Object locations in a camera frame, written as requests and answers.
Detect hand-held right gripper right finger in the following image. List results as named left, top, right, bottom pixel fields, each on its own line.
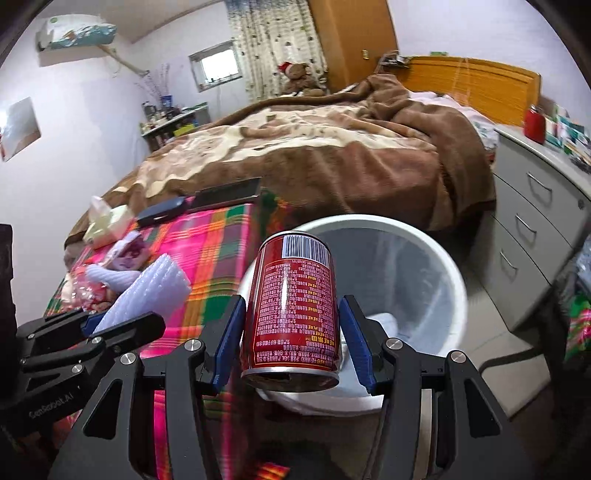
left=339, top=294, right=528, bottom=480

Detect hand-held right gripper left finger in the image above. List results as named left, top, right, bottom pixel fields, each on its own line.
left=46, top=294, right=247, bottom=480

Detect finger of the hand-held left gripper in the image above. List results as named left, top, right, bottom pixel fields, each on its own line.
left=21, top=311, right=166, bottom=386
left=17, top=308, right=107, bottom=357

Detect red drink can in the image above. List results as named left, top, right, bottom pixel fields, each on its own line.
left=240, top=232, right=342, bottom=392

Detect white trash bin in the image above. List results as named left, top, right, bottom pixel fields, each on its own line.
left=240, top=213, right=469, bottom=418

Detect clear pink plastic wrapper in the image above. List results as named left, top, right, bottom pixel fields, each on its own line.
left=67, top=265, right=116, bottom=317

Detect pink snack packet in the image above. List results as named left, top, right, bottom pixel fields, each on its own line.
left=104, top=231, right=151, bottom=273

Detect pink plaid cloth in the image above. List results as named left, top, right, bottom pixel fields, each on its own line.
left=44, top=187, right=296, bottom=480

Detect tissue pack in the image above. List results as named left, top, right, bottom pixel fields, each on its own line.
left=83, top=196, right=130, bottom=247

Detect dark blue case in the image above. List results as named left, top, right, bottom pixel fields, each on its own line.
left=136, top=196, right=195, bottom=228

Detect black tablet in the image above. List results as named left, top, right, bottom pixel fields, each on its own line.
left=187, top=176, right=263, bottom=214

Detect brown patterned blanket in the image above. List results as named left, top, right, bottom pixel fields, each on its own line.
left=65, top=74, right=497, bottom=250

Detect cluster of bottles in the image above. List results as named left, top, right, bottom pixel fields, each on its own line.
left=141, top=95, right=185, bottom=132

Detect white side table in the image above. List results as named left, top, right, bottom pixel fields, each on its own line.
left=141, top=102, right=211, bottom=151

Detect grey drawer cabinet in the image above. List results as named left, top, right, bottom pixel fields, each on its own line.
left=471, top=124, right=591, bottom=319

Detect green patterned bag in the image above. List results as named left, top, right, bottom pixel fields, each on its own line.
left=561, top=295, right=591, bottom=365

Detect decorative branches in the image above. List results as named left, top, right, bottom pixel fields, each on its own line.
left=134, top=65, right=174, bottom=104

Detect pink bedsheet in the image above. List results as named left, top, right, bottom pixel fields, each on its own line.
left=406, top=90, right=499, bottom=153

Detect white insulated pipe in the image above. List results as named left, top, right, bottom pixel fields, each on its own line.
left=99, top=44, right=148, bottom=75

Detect brown teddy bear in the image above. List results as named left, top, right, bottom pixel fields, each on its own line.
left=277, top=61, right=329, bottom=99

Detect small window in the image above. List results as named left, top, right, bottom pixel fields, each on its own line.
left=188, top=41, right=243, bottom=92

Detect wooden bed headboard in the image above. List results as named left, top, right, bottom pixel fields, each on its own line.
left=402, top=55, right=542, bottom=127

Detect red jar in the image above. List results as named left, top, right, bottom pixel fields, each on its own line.
left=524, top=105, right=546, bottom=144

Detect small dark clutter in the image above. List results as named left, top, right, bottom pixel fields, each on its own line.
left=379, top=51, right=411, bottom=70

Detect covered air conditioner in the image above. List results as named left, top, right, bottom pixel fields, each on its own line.
left=37, top=16, right=118, bottom=68

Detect patterned curtain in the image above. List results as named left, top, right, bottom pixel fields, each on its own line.
left=227, top=0, right=328, bottom=104

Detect stack of small boxes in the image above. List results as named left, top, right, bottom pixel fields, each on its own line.
left=545, top=104, right=591, bottom=171

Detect wooden wardrobe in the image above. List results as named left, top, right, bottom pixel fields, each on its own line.
left=307, top=0, right=400, bottom=93

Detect black metal frame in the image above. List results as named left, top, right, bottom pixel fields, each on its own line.
left=478, top=342, right=566, bottom=370

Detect wall picture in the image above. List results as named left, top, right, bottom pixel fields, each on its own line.
left=0, top=97, right=42, bottom=162

